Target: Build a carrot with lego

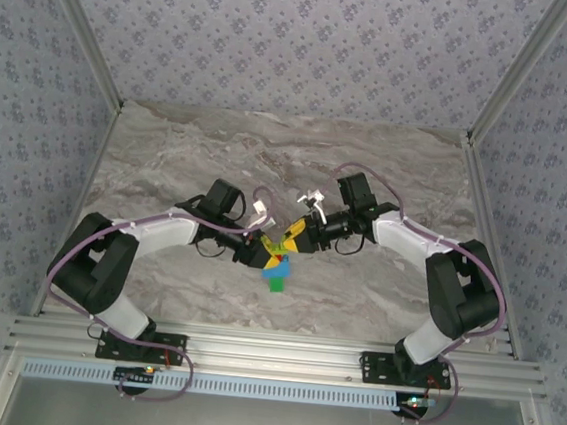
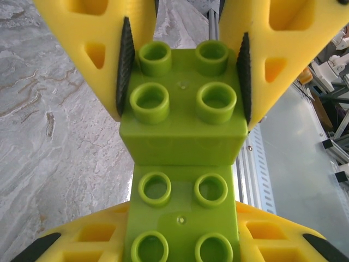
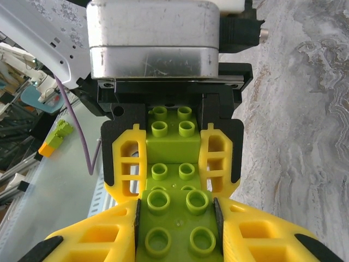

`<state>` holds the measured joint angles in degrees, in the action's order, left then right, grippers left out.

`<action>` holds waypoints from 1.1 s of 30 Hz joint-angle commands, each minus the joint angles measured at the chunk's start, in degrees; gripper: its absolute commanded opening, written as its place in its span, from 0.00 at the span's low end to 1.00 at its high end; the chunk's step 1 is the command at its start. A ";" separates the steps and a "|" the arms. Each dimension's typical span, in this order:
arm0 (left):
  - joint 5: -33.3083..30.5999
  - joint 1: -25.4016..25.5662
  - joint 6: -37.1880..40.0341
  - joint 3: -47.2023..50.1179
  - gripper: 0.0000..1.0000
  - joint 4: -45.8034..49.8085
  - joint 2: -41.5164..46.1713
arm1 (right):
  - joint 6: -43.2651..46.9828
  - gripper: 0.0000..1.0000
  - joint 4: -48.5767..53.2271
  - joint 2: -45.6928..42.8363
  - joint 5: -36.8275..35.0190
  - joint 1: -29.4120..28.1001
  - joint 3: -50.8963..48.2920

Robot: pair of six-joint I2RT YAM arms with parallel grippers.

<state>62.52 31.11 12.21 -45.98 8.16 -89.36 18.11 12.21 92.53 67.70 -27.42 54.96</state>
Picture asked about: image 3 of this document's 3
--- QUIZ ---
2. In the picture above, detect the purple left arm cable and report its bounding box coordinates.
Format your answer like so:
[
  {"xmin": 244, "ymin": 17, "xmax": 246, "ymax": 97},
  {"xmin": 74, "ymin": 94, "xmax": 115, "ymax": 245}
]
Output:
[{"xmin": 53, "ymin": 73, "xmax": 102, "ymax": 176}]

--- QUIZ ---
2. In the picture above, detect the orange and lime lego model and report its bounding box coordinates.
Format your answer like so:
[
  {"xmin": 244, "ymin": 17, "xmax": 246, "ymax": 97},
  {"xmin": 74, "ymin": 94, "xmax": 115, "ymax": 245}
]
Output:
[{"xmin": 38, "ymin": 119, "xmax": 75, "ymax": 158}]

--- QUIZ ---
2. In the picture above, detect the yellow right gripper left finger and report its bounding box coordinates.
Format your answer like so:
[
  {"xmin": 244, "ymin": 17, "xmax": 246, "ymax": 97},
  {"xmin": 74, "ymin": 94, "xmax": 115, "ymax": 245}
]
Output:
[{"xmin": 19, "ymin": 198, "xmax": 140, "ymax": 262}]

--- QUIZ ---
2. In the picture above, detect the white slotted cable duct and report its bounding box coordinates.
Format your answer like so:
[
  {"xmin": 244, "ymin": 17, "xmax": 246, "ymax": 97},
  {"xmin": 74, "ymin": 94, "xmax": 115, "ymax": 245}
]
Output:
[{"xmin": 87, "ymin": 185, "xmax": 122, "ymax": 219}]

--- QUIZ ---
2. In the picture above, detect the black camera cable plug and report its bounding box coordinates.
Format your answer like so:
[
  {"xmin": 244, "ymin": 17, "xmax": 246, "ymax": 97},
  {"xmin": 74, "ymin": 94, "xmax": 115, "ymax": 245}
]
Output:
[{"xmin": 219, "ymin": 15, "xmax": 269, "ymax": 54}]

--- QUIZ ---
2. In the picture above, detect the teal chair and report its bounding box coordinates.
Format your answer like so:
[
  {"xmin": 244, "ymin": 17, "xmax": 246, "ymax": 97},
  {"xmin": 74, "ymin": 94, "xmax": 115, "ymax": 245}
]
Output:
[{"xmin": 20, "ymin": 83, "xmax": 69, "ymax": 114}]

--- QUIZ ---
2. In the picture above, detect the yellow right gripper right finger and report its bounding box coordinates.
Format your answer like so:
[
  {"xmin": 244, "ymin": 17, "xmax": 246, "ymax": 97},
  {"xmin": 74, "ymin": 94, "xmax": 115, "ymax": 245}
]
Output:
[{"xmin": 214, "ymin": 196, "xmax": 346, "ymax": 262}]

